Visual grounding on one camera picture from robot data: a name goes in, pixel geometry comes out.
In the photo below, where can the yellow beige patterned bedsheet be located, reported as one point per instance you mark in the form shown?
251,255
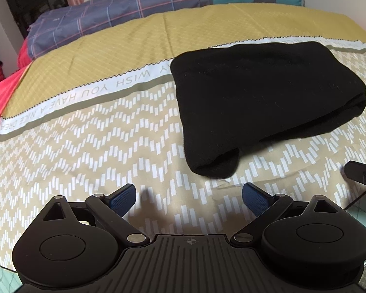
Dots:
94,146

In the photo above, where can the black pants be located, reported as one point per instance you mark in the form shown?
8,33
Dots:
256,97

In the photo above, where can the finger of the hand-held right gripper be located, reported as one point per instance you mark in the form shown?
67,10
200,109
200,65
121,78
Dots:
356,171

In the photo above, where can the plaid purple blue quilt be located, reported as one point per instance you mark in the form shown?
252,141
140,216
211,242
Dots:
109,15

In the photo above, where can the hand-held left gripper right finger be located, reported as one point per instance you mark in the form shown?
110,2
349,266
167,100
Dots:
256,200

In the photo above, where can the dark cabinet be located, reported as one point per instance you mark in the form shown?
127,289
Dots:
30,0

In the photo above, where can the red pink blanket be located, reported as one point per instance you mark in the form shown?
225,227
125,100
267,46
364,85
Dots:
0,88

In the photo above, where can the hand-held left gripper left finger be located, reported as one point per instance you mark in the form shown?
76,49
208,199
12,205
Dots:
123,198

